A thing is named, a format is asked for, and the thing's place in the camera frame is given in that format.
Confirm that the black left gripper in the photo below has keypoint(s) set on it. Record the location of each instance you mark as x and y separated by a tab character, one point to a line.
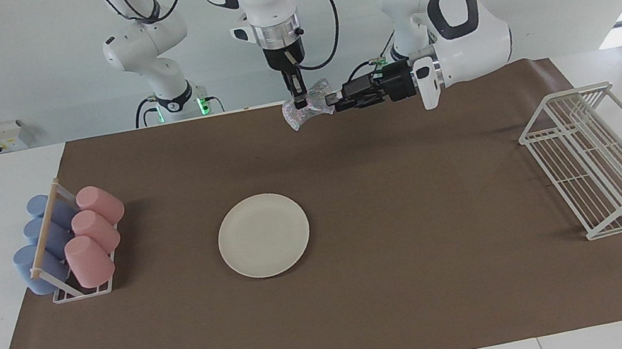
397	81

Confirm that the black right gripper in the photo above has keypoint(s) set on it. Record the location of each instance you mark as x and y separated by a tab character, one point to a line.
284	57

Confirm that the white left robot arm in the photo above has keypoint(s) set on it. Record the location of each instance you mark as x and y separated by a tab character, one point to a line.
473	43

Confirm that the cream round plate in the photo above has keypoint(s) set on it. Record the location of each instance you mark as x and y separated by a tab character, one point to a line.
263	235

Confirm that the brown paper table mat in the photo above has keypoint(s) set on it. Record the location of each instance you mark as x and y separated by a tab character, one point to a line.
403	299

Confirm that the pink plastic cup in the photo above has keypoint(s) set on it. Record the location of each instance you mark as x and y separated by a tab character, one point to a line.
89	261
102	203
97	230

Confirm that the blue plastic cup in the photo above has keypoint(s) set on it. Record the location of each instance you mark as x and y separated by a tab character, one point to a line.
26	266
38	204
34	231

